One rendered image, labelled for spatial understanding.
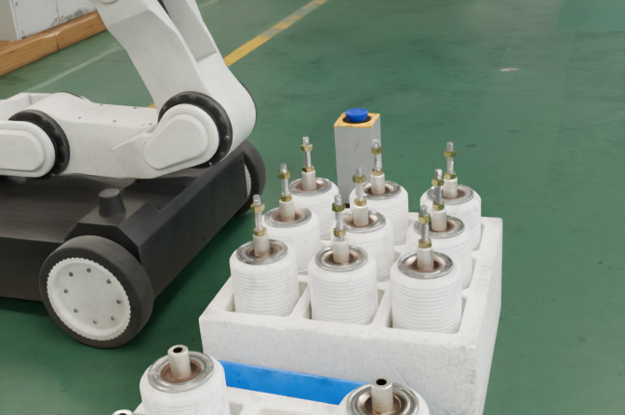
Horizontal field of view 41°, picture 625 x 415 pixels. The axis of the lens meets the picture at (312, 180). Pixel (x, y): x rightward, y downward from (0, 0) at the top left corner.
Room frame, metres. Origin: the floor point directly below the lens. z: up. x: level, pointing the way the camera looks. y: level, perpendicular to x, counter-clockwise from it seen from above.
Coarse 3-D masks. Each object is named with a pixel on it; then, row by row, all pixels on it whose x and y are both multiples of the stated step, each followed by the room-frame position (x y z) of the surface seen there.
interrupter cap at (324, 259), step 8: (328, 248) 1.07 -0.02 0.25; (352, 248) 1.06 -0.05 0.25; (360, 248) 1.06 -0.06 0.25; (320, 256) 1.05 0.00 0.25; (328, 256) 1.05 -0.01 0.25; (352, 256) 1.04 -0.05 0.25; (360, 256) 1.04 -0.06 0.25; (320, 264) 1.02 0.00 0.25; (328, 264) 1.02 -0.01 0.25; (336, 264) 1.02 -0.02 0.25; (344, 264) 1.02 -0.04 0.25; (352, 264) 1.01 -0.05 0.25; (360, 264) 1.01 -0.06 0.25; (336, 272) 1.00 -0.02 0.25
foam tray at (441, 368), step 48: (480, 240) 1.26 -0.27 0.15; (384, 288) 1.07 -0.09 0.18; (480, 288) 1.05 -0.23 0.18; (240, 336) 1.01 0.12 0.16; (288, 336) 0.98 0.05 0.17; (336, 336) 0.96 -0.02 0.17; (384, 336) 0.94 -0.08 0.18; (432, 336) 0.94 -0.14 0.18; (480, 336) 0.95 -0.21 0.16; (432, 384) 0.92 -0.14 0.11; (480, 384) 0.96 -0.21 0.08
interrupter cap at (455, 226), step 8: (448, 216) 1.14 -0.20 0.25; (416, 224) 1.12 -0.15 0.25; (448, 224) 1.12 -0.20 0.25; (456, 224) 1.11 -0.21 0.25; (464, 224) 1.11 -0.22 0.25; (416, 232) 1.10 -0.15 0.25; (432, 232) 1.09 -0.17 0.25; (440, 232) 1.10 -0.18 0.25; (448, 232) 1.09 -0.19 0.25; (456, 232) 1.09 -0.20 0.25
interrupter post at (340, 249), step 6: (336, 240) 1.04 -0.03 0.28; (336, 246) 1.03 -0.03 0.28; (342, 246) 1.03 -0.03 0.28; (348, 246) 1.03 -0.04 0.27; (336, 252) 1.03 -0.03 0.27; (342, 252) 1.03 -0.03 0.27; (348, 252) 1.03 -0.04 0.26; (336, 258) 1.03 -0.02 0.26; (342, 258) 1.03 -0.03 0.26; (348, 258) 1.03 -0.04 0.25
